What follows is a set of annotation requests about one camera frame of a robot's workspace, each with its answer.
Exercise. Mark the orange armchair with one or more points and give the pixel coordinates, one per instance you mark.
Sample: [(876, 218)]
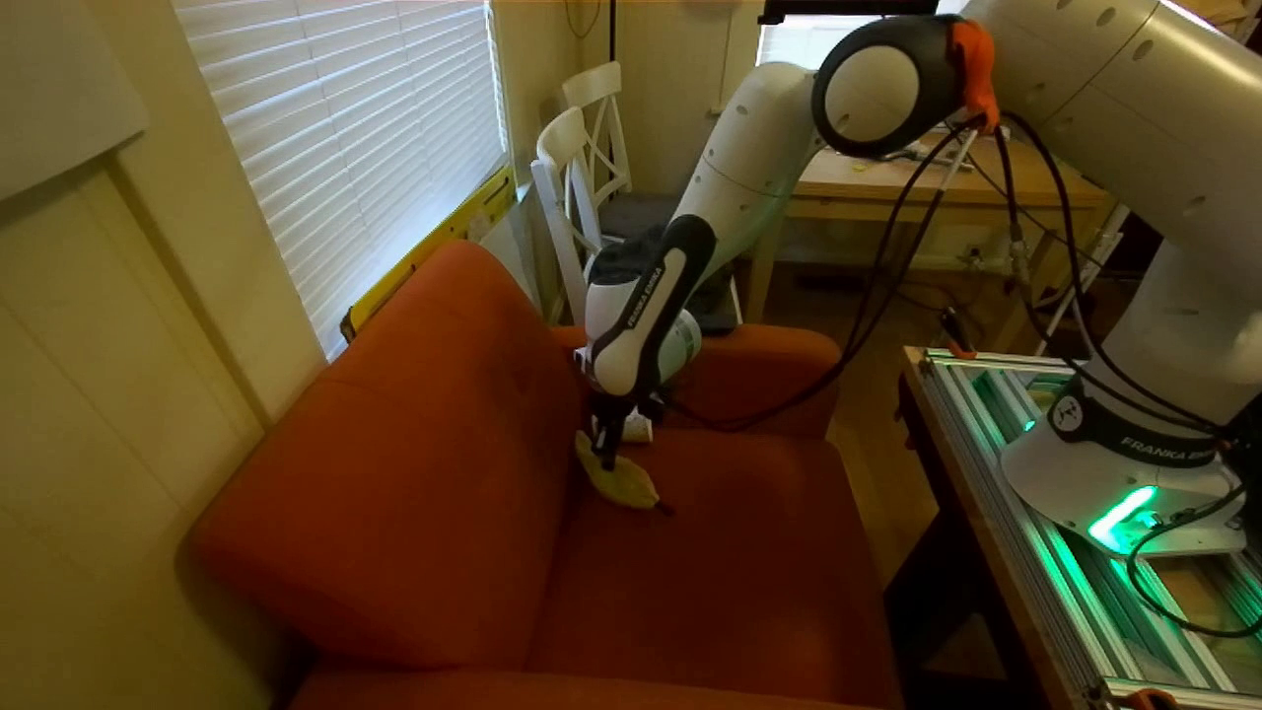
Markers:
[(474, 526)]

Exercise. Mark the yellow spirit level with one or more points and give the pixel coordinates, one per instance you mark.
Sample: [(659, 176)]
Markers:
[(435, 242)]

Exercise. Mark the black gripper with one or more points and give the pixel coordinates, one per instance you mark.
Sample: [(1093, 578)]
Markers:
[(617, 396)]

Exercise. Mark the white slatted-back chair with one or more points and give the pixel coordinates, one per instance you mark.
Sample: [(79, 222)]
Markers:
[(601, 113)]

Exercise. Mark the dark grey seat cushion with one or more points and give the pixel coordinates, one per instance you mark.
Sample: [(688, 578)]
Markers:
[(644, 218)]

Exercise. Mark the yellow banana-shaped case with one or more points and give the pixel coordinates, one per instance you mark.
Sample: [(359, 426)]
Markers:
[(621, 481)]

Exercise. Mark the round pressure gauge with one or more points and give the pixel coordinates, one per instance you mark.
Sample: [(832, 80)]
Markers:
[(1072, 417)]

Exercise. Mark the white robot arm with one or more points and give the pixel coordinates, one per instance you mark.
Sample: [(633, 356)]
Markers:
[(1131, 159)]

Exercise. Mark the white window blinds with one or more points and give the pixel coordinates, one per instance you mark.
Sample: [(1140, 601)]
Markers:
[(358, 133)]

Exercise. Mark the aluminium frame table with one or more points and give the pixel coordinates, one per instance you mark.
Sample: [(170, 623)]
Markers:
[(1027, 578)]

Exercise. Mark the light wooden desk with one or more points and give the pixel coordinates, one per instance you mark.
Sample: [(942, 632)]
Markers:
[(922, 197)]

